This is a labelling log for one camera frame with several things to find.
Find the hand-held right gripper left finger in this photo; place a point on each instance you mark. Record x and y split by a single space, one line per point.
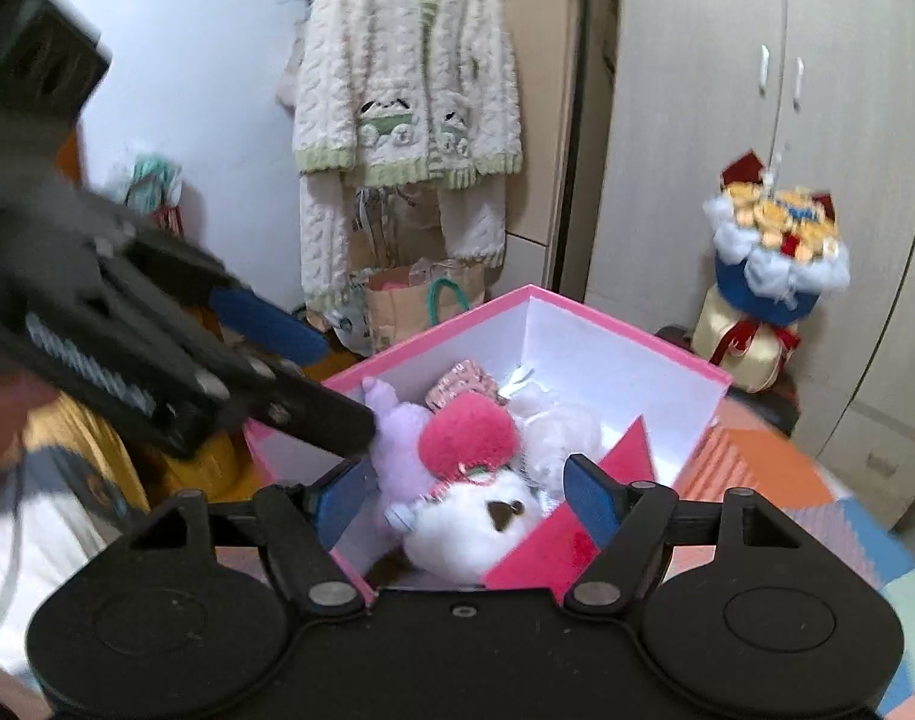
345 496

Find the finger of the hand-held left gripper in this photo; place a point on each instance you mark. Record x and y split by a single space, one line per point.
270 326
315 416

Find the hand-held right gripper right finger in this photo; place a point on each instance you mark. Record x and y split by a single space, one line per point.
588 493

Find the plain red envelope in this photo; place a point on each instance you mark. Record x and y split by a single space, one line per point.
630 454

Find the white sheer scrunchie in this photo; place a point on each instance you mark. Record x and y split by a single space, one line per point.
562 427

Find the purple plush toy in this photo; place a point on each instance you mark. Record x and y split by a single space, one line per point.
401 450

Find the red envelope with figures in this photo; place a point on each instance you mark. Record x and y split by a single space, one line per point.
540 555

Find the white cat plush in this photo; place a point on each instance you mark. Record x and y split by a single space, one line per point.
465 532

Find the pink fluffy pompom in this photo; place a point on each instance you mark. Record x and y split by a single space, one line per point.
465 431

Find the pink cardboard box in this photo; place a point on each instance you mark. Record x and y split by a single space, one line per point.
615 345

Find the pink floral scrunchie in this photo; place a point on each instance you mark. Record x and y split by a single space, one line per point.
461 379

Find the person's left hand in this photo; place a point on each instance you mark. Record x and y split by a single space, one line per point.
3 420

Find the brown paper bag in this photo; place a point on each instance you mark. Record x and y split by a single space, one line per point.
397 307

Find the green white plastic bag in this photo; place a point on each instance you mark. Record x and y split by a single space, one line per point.
150 187

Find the person's yellow white top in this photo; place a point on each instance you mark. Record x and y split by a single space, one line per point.
90 461

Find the cream tote bag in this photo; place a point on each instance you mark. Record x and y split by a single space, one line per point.
291 86

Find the patchwork blanket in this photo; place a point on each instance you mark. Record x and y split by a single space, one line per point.
840 532

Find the yellow flower bouquet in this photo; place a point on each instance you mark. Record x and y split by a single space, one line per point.
765 292

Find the white green knit cardigan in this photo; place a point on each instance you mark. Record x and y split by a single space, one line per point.
397 52

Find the light wooden board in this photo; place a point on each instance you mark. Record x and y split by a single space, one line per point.
547 127

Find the beige wooden wardrobe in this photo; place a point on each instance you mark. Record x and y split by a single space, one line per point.
690 90

